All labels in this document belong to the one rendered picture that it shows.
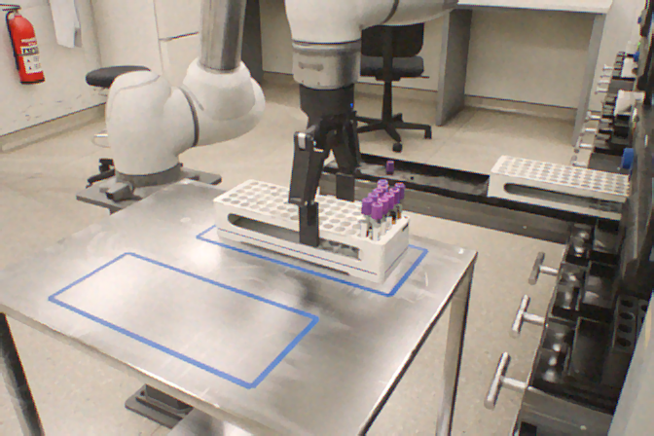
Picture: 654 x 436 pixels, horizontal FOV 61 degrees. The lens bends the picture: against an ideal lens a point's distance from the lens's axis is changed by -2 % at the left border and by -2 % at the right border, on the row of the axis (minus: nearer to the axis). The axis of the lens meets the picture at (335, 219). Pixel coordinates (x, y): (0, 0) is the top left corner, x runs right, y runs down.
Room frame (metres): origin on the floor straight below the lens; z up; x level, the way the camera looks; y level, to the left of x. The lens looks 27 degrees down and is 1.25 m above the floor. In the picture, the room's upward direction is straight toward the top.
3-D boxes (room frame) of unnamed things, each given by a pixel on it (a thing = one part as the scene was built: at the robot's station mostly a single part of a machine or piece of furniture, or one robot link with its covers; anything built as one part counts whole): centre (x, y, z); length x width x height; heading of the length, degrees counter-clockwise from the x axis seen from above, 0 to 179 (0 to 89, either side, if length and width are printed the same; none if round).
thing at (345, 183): (0.80, -0.02, 0.89); 0.03 x 0.01 x 0.07; 61
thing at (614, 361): (0.49, -0.32, 0.85); 0.12 x 0.02 x 0.06; 152
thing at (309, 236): (0.71, 0.04, 0.89); 0.03 x 0.01 x 0.07; 61
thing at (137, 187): (1.27, 0.47, 0.73); 0.22 x 0.18 x 0.06; 153
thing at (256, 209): (0.77, 0.04, 0.85); 0.30 x 0.10 x 0.06; 61
